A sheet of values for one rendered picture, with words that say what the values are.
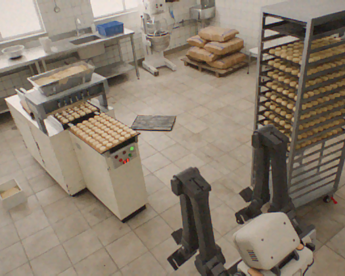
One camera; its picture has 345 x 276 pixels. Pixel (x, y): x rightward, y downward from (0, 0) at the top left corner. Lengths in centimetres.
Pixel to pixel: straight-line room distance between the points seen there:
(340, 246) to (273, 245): 190
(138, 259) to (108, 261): 27
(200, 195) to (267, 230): 32
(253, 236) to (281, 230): 13
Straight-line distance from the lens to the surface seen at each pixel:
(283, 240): 135
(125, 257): 303
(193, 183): 113
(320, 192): 339
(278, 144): 136
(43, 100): 314
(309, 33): 228
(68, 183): 355
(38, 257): 332
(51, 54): 555
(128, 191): 306
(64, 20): 632
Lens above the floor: 237
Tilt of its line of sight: 34 degrees down
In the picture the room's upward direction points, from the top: 7 degrees counter-clockwise
